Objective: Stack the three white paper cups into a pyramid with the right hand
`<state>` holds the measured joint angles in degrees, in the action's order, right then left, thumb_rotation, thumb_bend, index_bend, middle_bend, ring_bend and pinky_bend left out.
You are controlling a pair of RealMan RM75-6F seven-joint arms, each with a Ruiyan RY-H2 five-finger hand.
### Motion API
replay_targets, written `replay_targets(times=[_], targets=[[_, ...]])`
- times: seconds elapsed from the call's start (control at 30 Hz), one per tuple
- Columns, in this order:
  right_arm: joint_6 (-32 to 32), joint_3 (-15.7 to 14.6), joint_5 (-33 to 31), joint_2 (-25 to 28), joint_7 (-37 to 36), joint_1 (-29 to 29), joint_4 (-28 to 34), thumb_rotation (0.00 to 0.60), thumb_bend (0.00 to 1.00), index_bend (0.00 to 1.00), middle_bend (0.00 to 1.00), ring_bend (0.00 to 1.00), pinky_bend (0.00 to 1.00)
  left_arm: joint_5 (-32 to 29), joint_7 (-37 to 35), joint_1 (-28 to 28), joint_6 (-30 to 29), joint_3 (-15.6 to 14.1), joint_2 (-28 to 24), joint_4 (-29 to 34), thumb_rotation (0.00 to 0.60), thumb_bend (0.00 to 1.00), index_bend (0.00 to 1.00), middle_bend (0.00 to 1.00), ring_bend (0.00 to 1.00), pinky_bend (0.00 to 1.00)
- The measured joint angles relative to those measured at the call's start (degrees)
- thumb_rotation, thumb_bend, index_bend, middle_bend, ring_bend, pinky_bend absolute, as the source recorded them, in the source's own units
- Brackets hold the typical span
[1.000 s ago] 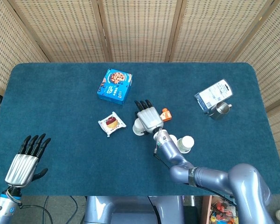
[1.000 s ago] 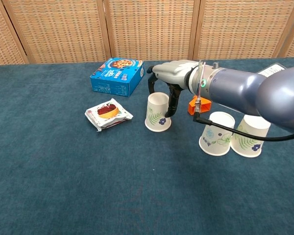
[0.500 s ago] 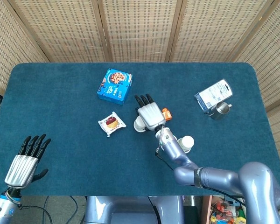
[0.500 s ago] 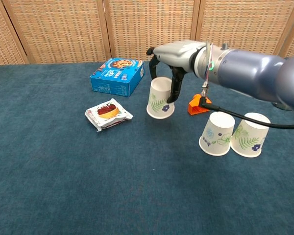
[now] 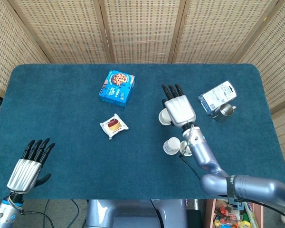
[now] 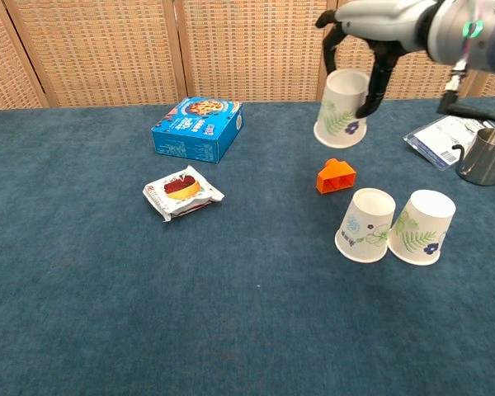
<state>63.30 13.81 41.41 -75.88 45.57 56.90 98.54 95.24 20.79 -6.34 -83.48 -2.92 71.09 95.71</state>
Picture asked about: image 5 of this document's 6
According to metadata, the blue cookie box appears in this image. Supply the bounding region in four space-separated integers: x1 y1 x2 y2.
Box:
98 69 136 107

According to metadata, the steel milk pitcher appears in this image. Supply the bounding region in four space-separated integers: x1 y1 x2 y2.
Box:
208 104 238 123

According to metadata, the woven folding screen panel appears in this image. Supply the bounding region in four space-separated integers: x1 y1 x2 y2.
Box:
8 0 114 64
0 0 50 97
99 0 187 64
232 0 285 176
173 0 282 64

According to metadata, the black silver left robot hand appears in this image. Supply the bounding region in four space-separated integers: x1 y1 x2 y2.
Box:
6 138 56 194

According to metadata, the blue table mat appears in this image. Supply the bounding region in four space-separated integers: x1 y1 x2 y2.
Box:
0 63 285 200

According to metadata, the thin floor cable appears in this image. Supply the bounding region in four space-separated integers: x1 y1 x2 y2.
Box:
70 199 80 223

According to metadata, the clear blister pack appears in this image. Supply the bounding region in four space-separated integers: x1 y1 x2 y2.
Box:
197 80 238 114

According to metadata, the white paper cup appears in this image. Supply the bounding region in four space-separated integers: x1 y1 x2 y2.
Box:
158 108 174 126
179 140 193 157
163 137 181 155

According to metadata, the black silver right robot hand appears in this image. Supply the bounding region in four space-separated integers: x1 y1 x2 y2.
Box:
161 84 197 128

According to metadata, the packaged pastry snack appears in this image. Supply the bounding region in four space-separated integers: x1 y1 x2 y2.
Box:
99 113 129 140

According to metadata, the crate of colourful toys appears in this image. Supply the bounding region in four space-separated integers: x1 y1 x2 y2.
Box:
205 199 264 228

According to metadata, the blue-grey robot torso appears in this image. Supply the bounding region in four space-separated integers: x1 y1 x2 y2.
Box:
85 199 188 228

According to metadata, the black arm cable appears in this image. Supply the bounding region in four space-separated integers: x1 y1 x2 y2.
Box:
21 210 55 228

